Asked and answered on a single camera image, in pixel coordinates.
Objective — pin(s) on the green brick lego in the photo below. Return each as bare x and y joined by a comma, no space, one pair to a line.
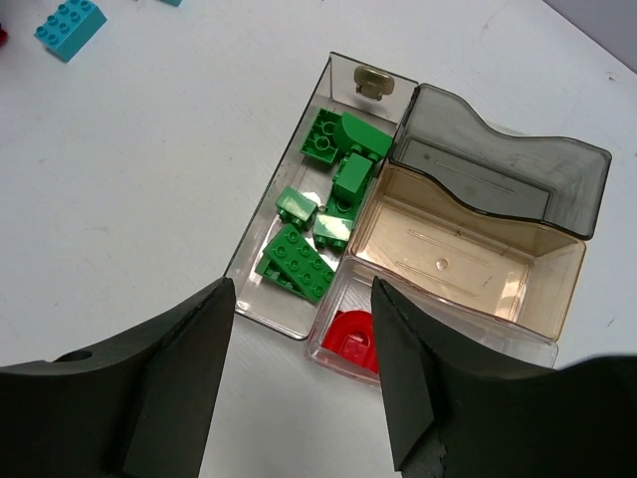
332,232
268,270
319,143

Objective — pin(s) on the red round lego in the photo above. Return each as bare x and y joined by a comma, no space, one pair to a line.
351,337

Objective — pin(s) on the green square lego top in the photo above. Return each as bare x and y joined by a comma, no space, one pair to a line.
351,132

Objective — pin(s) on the green square lego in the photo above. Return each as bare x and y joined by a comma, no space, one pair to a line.
351,132
295,208
350,181

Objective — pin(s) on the cyan long lego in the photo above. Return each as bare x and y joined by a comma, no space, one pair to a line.
69,28

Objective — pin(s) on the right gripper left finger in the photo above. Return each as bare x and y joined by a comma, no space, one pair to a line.
138,404

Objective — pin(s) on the green long lego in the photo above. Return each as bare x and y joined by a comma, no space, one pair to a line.
341,208

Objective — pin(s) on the clear narrow container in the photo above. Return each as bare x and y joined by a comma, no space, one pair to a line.
345,85

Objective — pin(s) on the clear front container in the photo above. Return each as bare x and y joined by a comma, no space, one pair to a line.
351,289

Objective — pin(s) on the clear brown tinted container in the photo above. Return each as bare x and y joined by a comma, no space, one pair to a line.
491,224

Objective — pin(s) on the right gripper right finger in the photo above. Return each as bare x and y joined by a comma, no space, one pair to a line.
474,412

